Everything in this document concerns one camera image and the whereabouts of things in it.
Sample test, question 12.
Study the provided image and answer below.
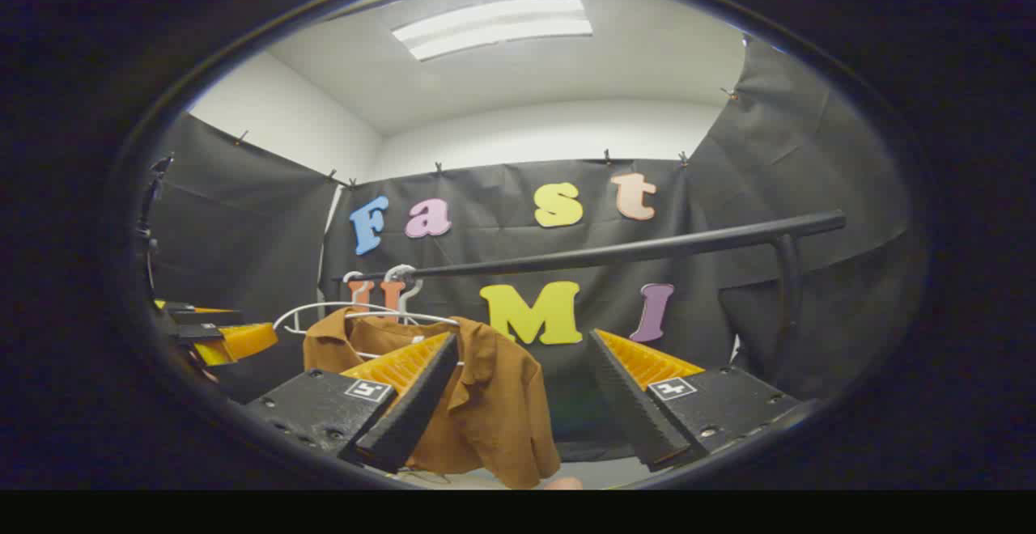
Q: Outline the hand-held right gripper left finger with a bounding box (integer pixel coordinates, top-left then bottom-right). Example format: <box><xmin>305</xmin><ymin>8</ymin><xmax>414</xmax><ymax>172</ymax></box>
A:
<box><xmin>243</xmin><ymin>332</ymin><xmax>461</xmax><ymax>474</ymax></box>

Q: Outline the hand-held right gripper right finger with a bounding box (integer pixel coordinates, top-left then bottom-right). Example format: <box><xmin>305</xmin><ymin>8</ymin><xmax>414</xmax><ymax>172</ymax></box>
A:
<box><xmin>587</xmin><ymin>328</ymin><xmax>802</xmax><ymax>473</ymax></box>

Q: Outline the brown shirt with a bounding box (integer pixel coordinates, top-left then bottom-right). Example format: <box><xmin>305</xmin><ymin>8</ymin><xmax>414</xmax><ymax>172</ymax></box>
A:
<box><xmin>304</xmin><ymin>307</ymin><xmax>562</xmax><ymax>490</ymax></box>

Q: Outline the white plastic hanger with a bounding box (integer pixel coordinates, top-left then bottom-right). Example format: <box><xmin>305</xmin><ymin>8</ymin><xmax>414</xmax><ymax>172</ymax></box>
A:
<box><xmin>273</xmin><ymin>270</ymin><xmax>422</xmax><ymax>337</ymax></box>
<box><xmin>346</xmin><ymin>264</ymin><xmax>464</xmax><ymax>367</ymax></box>

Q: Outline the black clothes rack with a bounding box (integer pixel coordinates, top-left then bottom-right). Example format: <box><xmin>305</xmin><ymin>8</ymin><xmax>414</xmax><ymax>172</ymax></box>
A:
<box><xmin>330</xmin><ymin>209</ymin><xmax>847</xmax><ymax>389</ymax></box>

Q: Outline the black backdrop cloth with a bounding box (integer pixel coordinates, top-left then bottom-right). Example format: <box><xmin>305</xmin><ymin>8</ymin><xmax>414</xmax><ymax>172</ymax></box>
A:
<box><xmin>148</xmin><ymin>32</ymin><xmax>917</xmax><ymax>464</ymax></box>

